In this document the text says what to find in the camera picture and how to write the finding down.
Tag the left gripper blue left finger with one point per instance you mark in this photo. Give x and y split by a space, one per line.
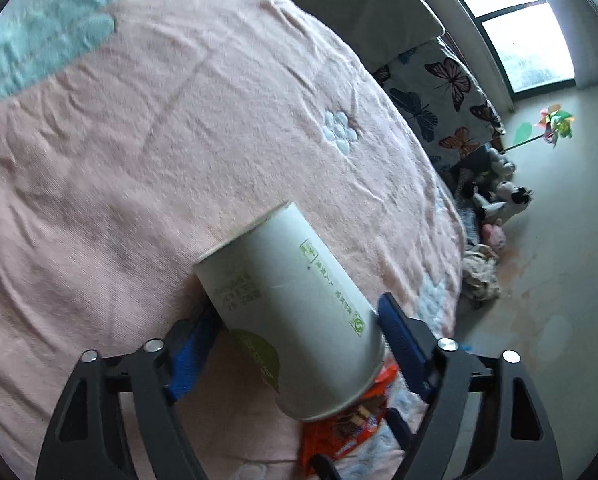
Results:
189 343

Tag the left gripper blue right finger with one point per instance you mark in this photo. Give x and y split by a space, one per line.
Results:
411 343

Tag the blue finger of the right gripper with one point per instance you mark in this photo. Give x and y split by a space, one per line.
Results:
399 428

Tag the red brown snack wrapper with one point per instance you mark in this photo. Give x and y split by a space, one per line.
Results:
337 436

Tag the white paper cup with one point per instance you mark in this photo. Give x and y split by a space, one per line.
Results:
281 292

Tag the crumpled beige cloth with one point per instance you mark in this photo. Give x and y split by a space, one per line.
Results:
479 273

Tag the pink plush toy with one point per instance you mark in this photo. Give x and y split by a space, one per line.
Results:
493 236

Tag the cow plush toy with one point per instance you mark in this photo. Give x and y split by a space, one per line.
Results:
509 199

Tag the grey white plush toy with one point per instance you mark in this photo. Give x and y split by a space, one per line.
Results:
501 167

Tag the right butterfly cushion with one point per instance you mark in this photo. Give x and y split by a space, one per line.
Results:
441 101

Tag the pink towel blanket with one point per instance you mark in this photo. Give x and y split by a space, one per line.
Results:
137 134

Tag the colourful pinwheel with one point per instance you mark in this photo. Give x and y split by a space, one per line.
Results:
554 124

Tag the green framed window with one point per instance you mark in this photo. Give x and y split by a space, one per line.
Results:
516 48

